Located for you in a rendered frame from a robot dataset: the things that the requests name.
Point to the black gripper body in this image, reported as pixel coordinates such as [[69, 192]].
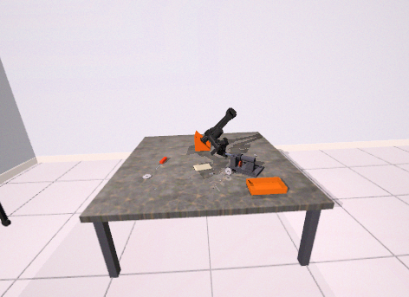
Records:
[[217, 148]]

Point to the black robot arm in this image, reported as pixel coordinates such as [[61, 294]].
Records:
[[215, 132]]

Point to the red-handled screwdriver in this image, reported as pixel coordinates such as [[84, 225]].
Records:
[[163, 160]]

